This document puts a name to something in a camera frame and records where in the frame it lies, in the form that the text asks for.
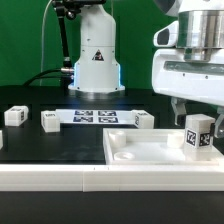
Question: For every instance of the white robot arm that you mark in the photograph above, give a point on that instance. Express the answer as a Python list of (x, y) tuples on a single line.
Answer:
[(198, 30)]

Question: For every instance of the white marker sheet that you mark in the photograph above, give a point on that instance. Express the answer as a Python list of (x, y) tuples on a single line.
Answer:
[(98, 117)]

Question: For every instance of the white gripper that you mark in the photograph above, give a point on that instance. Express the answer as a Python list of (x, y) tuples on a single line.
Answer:
[(202, 82)]

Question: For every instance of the white square table top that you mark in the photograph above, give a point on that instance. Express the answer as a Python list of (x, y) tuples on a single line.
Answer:
[(153, 147)]

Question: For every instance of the white part left edge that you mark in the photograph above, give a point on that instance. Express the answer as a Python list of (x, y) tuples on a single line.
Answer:
[(1, 139)]

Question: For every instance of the white U-shaped fence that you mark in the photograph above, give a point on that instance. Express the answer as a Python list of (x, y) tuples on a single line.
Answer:
[(93, 178)]

